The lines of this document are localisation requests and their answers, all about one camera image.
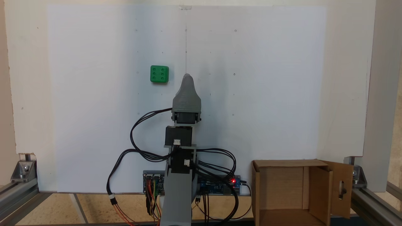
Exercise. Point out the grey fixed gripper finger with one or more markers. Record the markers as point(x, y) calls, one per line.
point(187, 89)

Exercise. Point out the green dice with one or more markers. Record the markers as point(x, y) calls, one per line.
point(159, 74)

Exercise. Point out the motor controller board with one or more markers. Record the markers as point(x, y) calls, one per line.
point(159, 185)

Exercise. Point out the blue converter board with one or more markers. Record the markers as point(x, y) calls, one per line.
point(216, 188)

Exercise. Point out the clear tape piece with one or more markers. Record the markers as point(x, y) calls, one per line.
point(185, 7)

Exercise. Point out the brown cardboard box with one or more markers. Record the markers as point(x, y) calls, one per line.
point(282, 188)

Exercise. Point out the aluminium corner bracket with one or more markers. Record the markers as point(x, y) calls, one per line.
point(23, 169)
point(358, 175)

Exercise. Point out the aluminium frame rail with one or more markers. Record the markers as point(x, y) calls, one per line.
point(370, 201)
point(15, 197)

